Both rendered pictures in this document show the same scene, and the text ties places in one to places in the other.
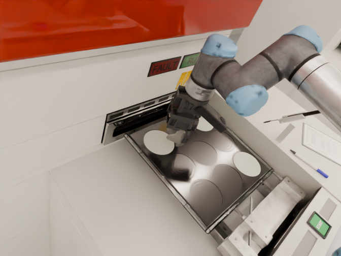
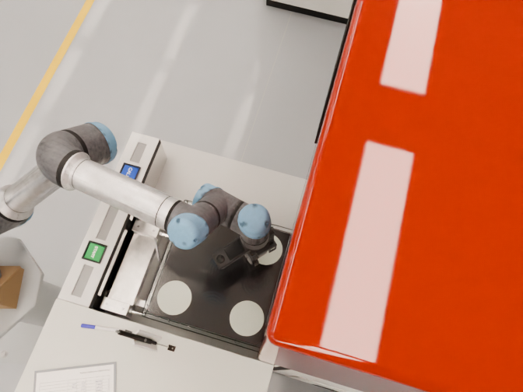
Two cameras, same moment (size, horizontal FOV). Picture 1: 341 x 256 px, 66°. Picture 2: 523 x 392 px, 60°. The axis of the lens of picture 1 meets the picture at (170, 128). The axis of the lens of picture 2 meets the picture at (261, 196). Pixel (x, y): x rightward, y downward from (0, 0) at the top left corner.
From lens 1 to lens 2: 117 cm
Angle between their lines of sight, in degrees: 68
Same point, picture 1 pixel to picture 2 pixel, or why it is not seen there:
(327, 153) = (77, 378)
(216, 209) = not seen: hidden behind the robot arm
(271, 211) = (135, 264)
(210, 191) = not seen: hidden behind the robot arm
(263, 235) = (140, 225)
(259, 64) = (213, 200)
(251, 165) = (169, 299)
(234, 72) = (228, 197)
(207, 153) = (218, 274)
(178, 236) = not seen: hidden behind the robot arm
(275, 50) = (206, 207)
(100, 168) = (292, 211)
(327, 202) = (82, 290)
